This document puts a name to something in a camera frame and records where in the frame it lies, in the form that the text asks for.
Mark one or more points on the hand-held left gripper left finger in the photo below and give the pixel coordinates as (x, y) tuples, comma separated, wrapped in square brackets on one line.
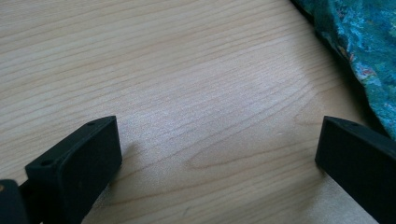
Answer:
[(77, 174)]

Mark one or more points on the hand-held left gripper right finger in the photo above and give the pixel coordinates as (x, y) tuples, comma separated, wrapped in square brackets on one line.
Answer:
[(361, 165)]

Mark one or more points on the teal floral shorts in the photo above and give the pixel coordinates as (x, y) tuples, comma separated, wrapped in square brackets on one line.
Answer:
[(367, 37)]

